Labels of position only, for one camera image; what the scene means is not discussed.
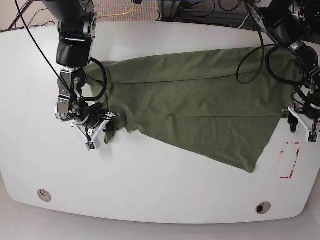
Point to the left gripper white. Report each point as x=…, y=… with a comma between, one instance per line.
x=302, y=117

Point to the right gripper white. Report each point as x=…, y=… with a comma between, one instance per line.
x=91, y=126

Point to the olive green t-shirt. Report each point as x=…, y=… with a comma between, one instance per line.
x=221, y=104

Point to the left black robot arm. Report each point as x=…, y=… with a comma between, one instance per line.
x=277, y=21

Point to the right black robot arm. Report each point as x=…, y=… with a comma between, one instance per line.
x=77, y=21

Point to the red tape rectangle marking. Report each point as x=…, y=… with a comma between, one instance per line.
x=288, y=157

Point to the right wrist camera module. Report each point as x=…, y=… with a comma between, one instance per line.
x=93, y=145

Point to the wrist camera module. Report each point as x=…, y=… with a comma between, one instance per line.
x=312, y=136
x=93, y=145

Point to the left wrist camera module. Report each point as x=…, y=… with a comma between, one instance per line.
x=312, y=136

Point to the right table cable grommet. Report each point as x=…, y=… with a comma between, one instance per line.
x=263, y=208

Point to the table cable grommet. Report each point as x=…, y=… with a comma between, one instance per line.
x=44, y=195
x=263, y=208

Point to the left table cable grommet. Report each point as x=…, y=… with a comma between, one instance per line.
x=44, y=195

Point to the metal frame rack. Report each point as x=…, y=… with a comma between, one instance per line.
x=221, y=13

